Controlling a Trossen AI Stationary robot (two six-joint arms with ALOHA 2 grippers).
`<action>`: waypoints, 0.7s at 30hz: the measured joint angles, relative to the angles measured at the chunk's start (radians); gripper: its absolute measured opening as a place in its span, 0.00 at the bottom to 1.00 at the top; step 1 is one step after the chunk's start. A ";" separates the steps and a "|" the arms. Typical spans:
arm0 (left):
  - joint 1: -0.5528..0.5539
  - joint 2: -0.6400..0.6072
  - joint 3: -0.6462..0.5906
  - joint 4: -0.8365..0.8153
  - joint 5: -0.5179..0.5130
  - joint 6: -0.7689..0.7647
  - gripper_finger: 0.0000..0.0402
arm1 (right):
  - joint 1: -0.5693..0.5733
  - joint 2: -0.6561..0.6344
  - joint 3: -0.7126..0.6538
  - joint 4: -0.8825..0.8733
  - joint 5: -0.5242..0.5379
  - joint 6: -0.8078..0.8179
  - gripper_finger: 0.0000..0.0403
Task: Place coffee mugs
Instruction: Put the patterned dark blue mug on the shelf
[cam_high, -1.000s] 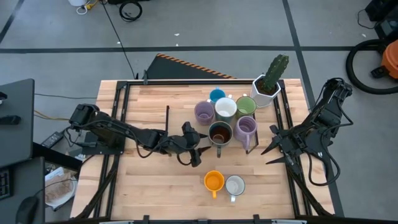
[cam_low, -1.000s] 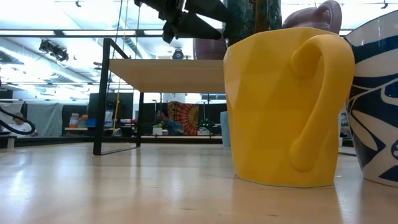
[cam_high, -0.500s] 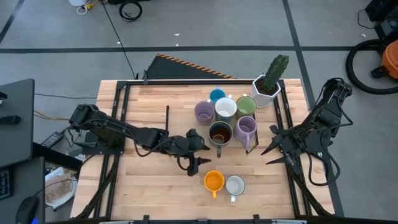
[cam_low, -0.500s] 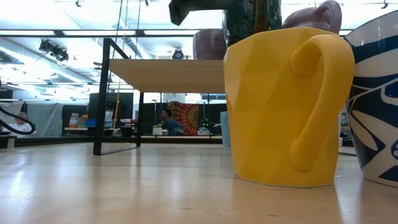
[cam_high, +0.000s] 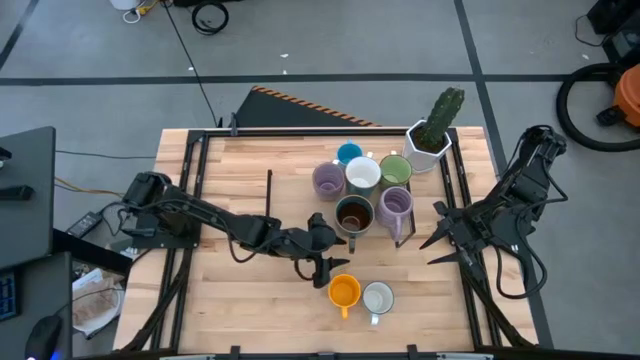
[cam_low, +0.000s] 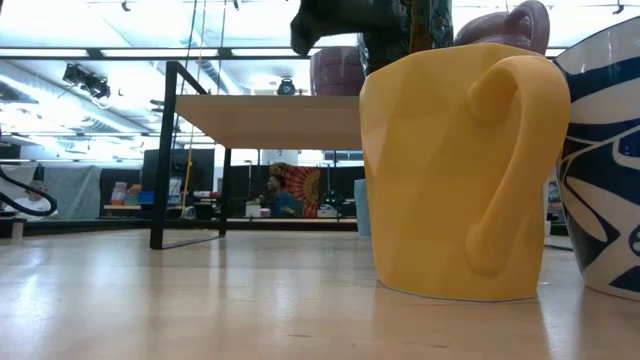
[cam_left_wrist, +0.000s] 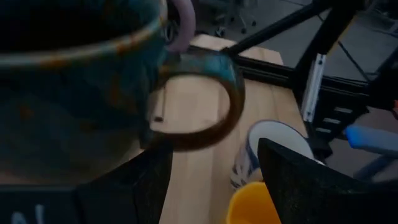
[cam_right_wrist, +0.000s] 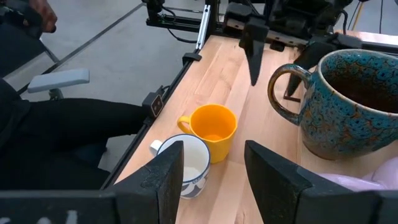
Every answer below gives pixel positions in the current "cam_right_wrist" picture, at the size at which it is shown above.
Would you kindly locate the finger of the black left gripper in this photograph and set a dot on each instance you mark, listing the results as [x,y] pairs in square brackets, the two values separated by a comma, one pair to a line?
[308,53]
[255,49]

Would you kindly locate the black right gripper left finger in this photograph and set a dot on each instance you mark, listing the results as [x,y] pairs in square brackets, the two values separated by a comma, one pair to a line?
[155,186]

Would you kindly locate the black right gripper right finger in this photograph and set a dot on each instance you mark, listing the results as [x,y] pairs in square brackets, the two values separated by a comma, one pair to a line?
[276,186]

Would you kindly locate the white mug blue pattern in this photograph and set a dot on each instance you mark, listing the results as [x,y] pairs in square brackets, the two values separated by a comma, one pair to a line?
[196,155]

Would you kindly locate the dark teal speckled mug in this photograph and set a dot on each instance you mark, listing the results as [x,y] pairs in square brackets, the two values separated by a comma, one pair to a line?
[342,124]

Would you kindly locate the yellow faceted mug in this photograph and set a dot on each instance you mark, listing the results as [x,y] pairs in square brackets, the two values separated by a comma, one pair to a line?
[214,124]

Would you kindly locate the lavender ribbed mug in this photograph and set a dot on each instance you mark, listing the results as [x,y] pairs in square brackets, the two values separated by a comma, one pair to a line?
[373,180]

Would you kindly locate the person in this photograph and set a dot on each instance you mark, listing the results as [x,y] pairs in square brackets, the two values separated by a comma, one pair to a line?
[62,124]

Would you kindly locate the grey chair armrest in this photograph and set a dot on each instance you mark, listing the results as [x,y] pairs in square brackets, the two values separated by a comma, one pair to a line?
[59,79]

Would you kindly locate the person's hand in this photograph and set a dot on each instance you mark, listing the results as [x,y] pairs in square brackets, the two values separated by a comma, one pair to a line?
[45,14]

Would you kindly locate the silver aluminium frame post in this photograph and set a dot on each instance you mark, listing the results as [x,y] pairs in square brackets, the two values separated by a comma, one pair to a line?
[203,26]

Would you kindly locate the small black table camera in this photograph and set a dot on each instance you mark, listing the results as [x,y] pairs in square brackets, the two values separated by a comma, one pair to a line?
[156,105]

